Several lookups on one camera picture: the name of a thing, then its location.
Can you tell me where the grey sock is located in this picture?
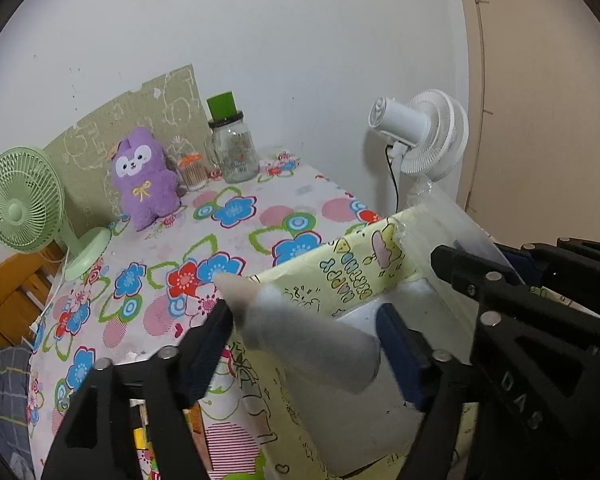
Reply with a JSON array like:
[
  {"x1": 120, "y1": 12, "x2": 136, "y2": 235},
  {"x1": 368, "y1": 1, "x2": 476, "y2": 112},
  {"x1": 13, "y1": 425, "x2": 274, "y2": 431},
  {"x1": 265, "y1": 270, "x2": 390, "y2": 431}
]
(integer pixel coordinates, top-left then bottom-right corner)
[{"x1": 214, "y1": 274, "x2": 382, "y2": 395}]

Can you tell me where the cotton swab container orange lid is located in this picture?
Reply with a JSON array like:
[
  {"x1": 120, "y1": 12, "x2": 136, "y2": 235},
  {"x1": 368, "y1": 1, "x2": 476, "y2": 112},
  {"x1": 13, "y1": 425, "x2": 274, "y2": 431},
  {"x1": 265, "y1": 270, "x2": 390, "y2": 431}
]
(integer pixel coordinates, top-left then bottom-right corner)
[{"x1": 177, "y1": 152, "x2": 210, "y2": 192}]

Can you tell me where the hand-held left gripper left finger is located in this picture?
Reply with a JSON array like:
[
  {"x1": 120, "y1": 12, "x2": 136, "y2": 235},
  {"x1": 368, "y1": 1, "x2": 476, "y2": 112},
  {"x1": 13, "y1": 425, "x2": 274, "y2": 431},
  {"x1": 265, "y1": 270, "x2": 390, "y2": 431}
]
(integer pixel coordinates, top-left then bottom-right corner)
[{"x1": 42, "y1": 299, "x2": 237, "y2": 480}]

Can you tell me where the green desk fan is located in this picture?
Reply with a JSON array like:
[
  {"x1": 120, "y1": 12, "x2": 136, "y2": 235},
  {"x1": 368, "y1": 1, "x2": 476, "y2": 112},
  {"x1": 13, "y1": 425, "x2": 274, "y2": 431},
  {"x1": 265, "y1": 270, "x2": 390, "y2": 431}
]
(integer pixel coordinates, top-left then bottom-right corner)
[{"x1": 0, "y1": 146, "x2": 113, "y2": 282}]

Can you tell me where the clear plastic sheet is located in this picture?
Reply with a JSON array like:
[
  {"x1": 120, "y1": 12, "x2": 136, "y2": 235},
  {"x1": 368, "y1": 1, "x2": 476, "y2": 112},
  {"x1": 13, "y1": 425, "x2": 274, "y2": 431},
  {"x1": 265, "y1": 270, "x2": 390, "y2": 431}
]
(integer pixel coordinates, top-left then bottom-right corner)
[{"x1": 405, "y1": 180, "x2": 523, "y2": 283}]

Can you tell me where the wooden chair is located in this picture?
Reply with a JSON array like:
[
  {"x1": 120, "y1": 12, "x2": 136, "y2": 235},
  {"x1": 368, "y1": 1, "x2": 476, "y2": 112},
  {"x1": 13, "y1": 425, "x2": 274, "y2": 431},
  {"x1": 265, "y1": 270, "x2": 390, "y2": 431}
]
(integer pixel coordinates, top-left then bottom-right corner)
[{"x1": 0, "y1": 242, "x2": 65, "y2": 347}]

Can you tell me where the floral tablecloth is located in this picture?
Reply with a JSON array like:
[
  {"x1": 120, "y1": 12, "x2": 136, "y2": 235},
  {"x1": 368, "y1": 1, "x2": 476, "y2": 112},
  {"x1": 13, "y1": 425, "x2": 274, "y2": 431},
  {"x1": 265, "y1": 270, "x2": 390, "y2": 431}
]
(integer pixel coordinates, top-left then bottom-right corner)
[{"x1": 27, "y1": 147, "x2": 386, "y2": 480}]

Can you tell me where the purple plush toy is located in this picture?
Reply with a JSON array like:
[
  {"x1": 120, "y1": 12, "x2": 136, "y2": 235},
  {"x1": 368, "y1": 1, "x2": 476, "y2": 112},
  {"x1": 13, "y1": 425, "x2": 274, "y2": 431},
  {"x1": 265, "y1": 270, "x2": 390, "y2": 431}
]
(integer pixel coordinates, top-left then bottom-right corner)
[{"x1": 110, "y1": 127, "x2": 182, "y2": 232}]

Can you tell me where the glass jar with green lid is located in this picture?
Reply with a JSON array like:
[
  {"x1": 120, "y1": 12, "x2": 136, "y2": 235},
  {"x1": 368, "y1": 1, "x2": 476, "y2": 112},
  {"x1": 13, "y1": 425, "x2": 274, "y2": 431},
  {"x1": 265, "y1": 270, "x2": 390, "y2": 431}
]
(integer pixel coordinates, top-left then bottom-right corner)
[{"x1": 206, "y1": 91, "x2": 261, "y2": 184}]

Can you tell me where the blue plaid cloth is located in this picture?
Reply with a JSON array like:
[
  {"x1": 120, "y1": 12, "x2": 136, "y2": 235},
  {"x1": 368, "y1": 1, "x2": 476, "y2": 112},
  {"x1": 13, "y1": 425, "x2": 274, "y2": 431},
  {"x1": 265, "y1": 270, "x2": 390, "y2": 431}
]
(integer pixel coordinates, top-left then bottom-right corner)
[{"x1": 0, "y1": 342, "x2": 46, "y2": 480}]

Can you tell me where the yellow cartoon printed storage box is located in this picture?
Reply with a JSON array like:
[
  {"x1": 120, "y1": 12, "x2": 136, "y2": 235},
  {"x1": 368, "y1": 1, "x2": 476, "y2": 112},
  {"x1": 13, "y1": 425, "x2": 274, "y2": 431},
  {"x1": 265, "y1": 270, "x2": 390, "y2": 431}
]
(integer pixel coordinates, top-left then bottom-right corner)
[{"x1": 200, "y1": 205, "x2": 481, "y2": 480}]

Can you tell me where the white standing fan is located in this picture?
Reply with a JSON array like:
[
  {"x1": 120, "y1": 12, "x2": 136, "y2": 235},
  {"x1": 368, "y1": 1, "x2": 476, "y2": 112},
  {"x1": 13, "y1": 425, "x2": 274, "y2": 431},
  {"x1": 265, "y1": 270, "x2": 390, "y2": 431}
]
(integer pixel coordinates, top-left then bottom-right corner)
[{"x1": 367, "y1": 89, "x2": 471, "y2": 213}]

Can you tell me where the beige door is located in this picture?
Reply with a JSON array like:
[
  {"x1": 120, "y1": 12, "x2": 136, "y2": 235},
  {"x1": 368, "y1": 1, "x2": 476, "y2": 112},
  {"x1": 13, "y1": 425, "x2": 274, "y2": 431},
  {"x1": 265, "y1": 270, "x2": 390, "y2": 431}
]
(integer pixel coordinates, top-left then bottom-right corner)
[{"x1": 452, "y1": 0, "x2": 600, "y2": 247}]

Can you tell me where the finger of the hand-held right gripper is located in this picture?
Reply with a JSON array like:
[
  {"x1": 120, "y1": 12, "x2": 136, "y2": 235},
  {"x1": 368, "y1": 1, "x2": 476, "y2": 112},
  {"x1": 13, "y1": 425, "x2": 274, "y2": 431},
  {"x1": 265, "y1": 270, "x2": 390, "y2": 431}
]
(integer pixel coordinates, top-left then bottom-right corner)
[
  {"x1": 505, "y1": 236, "x2": 600, "y2": 328},
  {"x1": 430, "y1": 245, "x2": 600, "y2": 356}
]

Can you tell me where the black fan cable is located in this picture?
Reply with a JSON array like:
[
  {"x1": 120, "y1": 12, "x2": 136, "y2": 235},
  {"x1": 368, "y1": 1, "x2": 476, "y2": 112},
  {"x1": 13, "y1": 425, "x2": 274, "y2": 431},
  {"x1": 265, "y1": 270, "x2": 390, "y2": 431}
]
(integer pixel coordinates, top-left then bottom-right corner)
[{"x1": 387, "y1": 146, "x2": 402, "y2": 213}]

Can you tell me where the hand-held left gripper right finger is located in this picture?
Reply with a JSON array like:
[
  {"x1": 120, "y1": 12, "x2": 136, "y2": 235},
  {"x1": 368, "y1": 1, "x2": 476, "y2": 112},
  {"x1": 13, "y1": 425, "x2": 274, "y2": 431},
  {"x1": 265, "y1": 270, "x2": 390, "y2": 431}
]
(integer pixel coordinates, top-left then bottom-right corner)
[{"x1": 376, "y1": 302, "x2": 482, "y2": 480}]

